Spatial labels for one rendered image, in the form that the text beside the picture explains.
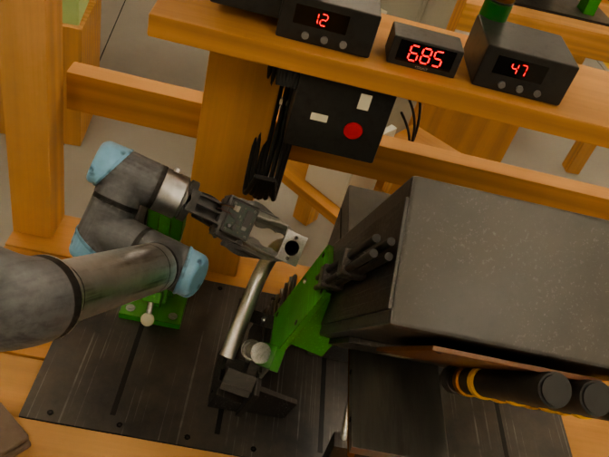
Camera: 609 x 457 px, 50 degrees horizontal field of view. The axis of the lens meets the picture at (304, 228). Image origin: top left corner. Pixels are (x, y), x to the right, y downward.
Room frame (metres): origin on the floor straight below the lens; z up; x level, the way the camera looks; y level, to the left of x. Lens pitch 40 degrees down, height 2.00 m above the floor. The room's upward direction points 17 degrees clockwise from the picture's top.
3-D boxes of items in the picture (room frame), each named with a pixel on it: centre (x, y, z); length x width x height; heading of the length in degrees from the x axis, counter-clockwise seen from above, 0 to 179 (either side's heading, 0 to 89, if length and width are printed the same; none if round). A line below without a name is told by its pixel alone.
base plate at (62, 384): (0.87, -0.13, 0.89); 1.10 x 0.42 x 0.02; 98
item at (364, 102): (1.06, 0.01, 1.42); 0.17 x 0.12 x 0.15; 98
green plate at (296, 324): (0.79, -0.06, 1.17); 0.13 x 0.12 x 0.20; 98
